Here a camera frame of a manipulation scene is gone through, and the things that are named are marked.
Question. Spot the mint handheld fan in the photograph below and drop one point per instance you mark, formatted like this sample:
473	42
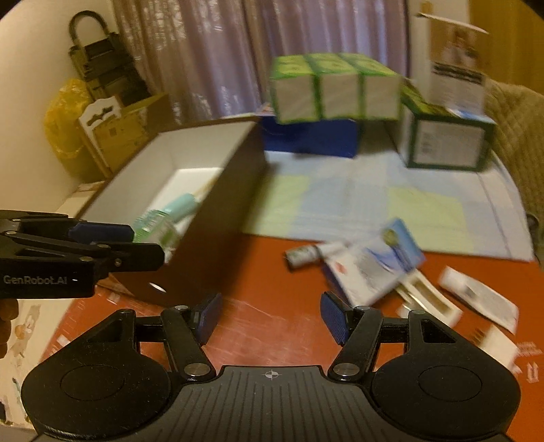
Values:
185	205

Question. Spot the green white tissue pack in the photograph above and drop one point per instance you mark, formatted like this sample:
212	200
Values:
335	93

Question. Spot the red printed mat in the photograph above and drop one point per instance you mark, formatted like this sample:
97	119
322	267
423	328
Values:
272	289

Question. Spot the black stacked baskets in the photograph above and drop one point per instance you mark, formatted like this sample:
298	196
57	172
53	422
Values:
106	63

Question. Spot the yellow plastic bag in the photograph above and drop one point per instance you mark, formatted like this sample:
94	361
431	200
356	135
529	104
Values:
63	123

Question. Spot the purple patterned curtain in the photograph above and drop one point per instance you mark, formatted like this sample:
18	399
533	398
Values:
255	55

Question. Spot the white cutout board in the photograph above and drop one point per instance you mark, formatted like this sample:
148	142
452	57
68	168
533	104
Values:
100	117

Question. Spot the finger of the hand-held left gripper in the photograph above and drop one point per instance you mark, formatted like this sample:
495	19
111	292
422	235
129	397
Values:
102	233
136	257

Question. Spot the green carton box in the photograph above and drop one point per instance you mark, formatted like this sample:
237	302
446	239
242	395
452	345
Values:
450	140

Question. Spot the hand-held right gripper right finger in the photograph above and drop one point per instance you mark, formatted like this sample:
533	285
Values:
333	316

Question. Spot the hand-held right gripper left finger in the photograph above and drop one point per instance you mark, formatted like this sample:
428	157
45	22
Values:
210	318

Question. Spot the person's left hand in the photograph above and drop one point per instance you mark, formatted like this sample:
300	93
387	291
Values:
6	327

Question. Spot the brown cardboard box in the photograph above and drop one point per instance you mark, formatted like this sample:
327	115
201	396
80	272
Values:
136	123

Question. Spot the small dark bottle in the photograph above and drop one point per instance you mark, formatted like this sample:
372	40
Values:
302	256

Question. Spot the cream printed bedsheet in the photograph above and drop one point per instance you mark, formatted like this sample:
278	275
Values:
29	331

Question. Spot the white plastic clip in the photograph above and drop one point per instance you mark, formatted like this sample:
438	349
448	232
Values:
429	299

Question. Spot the white carton box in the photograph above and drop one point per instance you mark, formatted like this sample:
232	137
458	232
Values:
457	63

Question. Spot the blue white medicine box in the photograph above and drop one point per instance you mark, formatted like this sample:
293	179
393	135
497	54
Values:
374	263

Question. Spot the brown shoe box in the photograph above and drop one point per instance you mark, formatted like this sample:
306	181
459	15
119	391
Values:
229	238

